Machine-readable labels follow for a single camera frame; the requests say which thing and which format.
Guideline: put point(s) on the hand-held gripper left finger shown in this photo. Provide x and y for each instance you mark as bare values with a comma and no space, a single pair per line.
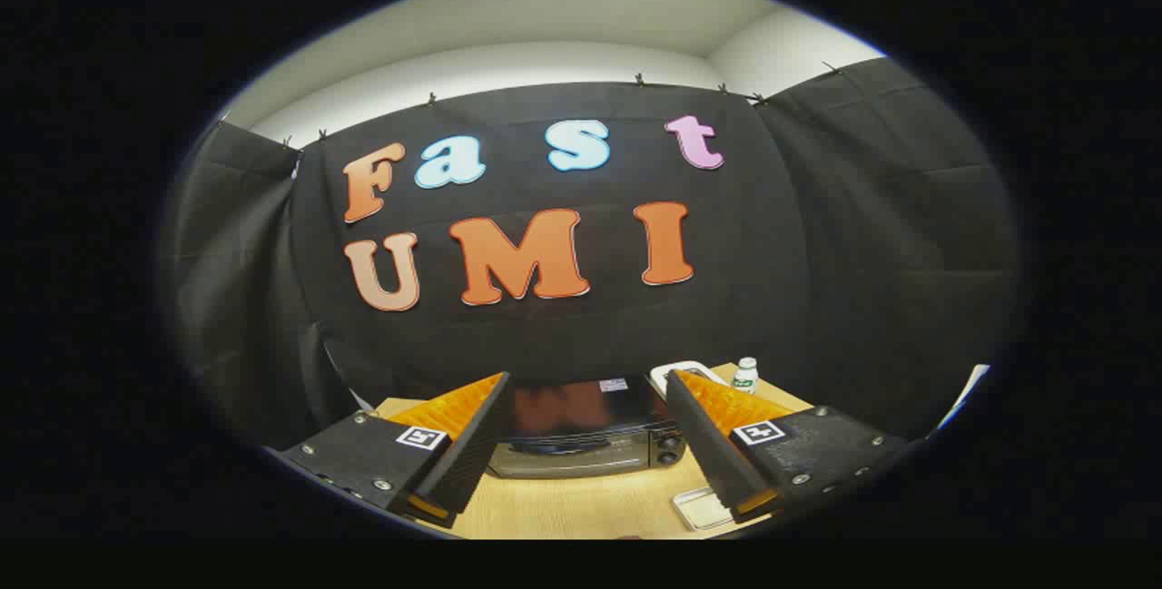
472,444

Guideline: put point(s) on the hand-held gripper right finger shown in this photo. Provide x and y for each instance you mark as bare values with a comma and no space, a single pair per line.
704,444

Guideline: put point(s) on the black toaster oven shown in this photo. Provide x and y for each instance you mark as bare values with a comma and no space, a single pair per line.
590,426

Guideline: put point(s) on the white toaster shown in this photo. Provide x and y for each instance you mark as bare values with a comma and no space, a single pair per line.
661,376

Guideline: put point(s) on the white plastic tray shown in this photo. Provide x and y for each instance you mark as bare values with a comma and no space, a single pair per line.
694,509

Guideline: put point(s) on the small white bottle green label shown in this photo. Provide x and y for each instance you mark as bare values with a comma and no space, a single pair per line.
745,377

